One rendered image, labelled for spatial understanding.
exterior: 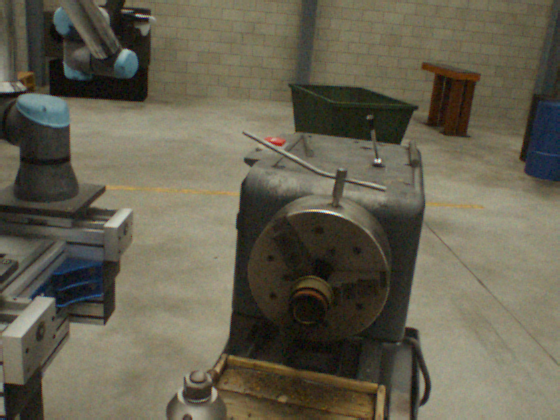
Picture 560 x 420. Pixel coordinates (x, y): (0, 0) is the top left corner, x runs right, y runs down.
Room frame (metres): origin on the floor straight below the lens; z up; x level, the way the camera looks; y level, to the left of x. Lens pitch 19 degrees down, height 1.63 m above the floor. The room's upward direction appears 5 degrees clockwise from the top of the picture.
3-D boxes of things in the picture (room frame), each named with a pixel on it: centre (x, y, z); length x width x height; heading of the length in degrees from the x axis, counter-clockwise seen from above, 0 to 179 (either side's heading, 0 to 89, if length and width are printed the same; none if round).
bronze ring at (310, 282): (1.07, -0.09, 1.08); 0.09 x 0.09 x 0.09; 81
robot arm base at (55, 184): (1.35, 0.56, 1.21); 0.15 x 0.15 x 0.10
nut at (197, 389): (0.64, 0.08, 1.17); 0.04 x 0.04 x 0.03
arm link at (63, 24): (1.64, 0.58, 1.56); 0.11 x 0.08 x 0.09; 158
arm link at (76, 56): (1.64, 0.57, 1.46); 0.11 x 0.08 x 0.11; 68
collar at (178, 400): (0.64, 0.08, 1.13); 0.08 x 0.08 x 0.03
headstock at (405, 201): (1.62, -0.17, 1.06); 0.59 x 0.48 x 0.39; 169
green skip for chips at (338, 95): (6.40, -0.68, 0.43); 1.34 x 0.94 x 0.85; 19
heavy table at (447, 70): (10.00, -2.68, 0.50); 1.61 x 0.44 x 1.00; 7
